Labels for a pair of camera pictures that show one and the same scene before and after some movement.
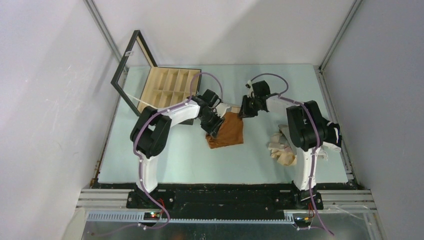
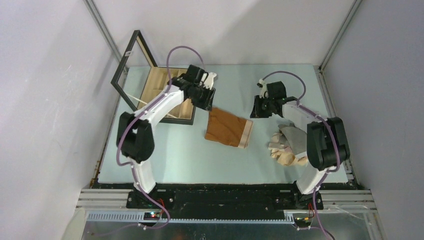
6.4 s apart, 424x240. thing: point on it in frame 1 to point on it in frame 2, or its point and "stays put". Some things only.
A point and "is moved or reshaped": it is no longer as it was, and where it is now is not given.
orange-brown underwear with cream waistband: x=230 y=132 is moved or reshaped
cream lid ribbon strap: x=141 y=101 stays put
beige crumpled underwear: x=280 y=150 stays put
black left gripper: x=213 y=128 to x=207 y=104
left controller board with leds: x=151 y=216 stays put
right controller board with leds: x=302 y=222 stays put
